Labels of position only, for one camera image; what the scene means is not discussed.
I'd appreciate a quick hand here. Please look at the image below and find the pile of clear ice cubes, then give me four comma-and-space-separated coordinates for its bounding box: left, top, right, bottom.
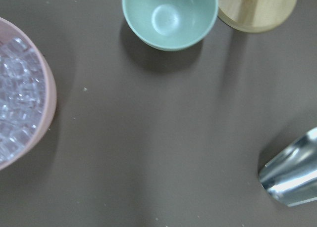
0, 37, 46, 163

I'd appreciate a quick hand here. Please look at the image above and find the wooden cup stand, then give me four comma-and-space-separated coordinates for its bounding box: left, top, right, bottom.
218, 0, 297, 33

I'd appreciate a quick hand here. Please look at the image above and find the metal ice scoop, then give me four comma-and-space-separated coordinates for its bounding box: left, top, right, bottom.
258, 128, 317, 207

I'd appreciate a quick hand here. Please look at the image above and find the mint green bowl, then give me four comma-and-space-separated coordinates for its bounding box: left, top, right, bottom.
121, 0, 218, 51

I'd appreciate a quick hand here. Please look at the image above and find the pink bowl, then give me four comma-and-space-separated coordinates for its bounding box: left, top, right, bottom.
0, 18, 57, 170

